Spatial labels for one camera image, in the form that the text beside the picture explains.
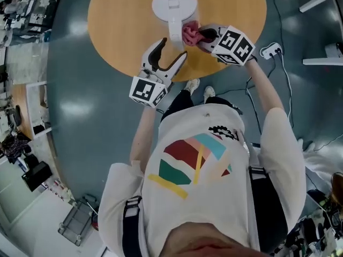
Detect white power strip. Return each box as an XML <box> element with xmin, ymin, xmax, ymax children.
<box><xmin>259</xmin><ymin>42</ymin><xmax>284</xmax><ymax>60</ymax></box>

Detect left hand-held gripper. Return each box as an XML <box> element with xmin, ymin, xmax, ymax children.
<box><xmin>129</xmin><ymin>37</ymin><xmax>189</xmax><ymax>109</ymax></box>

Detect person's shoe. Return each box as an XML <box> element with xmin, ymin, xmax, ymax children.
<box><xmin>203</xmin><ymin>85</ymin><xmax>216</xmax><ymax>104</ymax></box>
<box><xmin>184</xmin><ymin>78</ymin><xmax>201</xmax><ymax>95</ymax></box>

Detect wooden and white shelf unit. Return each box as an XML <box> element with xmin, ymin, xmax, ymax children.
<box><xmin>12</xmin><ymin>80</ymin><xmax>52</xmax><ymax>139</ymax></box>

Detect person's right shoe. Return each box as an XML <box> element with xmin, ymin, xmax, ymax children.
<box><xmin>203</xmin><ymin>85</ymin><xmax>216</xmax><ymax>104</ymax></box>

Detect grey metal cart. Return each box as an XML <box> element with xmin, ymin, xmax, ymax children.
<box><xmin>57</xmin><ymin>193</ymin><xmax>100</xmax><ymax>247</ymax></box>

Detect white floor cable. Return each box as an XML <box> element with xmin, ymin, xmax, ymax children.
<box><xmin>278</xmin><ymin>52</ymin><xmax>295</xmax><ymax>130</ymax></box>

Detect white desk with dark top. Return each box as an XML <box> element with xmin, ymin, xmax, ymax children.
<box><xmin>299</xmin><ymin>0</ymin><xmax>343</xmax><ymax>67</ymax></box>

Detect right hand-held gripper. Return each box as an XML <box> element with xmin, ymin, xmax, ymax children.
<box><xmin>197</xmin><ymin>23</ymin><xmax>256</xmax><ymax>66</ymax></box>

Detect person's left shoe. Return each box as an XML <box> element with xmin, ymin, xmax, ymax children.
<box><xmin>184</xmin><ymin>78</ymin><xmax>201</xmax><ymax>95</ymax></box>

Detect person's white printed t-shirt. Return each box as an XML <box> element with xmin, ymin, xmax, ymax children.
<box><xmin>98</xmin><ymin>103</ymin><xmax>308</xmax><ymax>257</ymax></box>

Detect person's black trousers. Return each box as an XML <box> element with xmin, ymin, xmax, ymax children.
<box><xmin>160</xmin><ymin>88</ymin><xmax>244</xmax><ymax>124</ymax></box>

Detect pink cloth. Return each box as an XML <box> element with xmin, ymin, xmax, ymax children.
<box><xmin>181</xmin><ymin>20</ymin><xmax>205</xmax><ymax>48</ymax></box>

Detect person's face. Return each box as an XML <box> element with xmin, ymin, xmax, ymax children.
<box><xmin>163</xmin><ymin>222</ymin><xmax>269</xmax><ymax>257</ymax></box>

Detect white kettle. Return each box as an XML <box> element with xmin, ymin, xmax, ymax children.
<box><xmin>151</xmin><ymin>0</ymin><xmax>200</xmax><ymax>52</ymax></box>

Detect person's right forearm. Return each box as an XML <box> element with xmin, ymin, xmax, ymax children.
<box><xmin>242</xmin><ymin>58</ymin><xmax>287</xmax><ymax>119</ymax></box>

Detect black metal frame table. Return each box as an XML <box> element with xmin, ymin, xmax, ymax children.
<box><xmin>26</xmin><ymin>0</ymin><xmax>66</xmax><ymax>34</ymax></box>

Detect black box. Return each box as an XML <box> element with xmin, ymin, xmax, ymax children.
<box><xmin>21</xmin><ymin>161</ymin><xmax>53</xmax><ymax>193</ymax></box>

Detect round wooden table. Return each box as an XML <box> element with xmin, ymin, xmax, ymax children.
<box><xmin>87</xmin><ymin>0</ymin><xmax>268</xmax><ymax>83</ymax></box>

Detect person's left forearm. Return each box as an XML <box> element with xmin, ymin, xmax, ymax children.
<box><xmin>129</xmin><ymin>104</ymin><xmax>156</xmax><ymax>169</ymax></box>

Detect black shoulder strap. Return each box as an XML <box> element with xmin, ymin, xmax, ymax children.
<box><xmin>248</xmin><ymin>166</ymin><xmax>289</xmax><ymax>251</ymax></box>
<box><xmin>122</xmin><ymin>196</ymin><xmax>143</xmax><ymax>257</ymax></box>

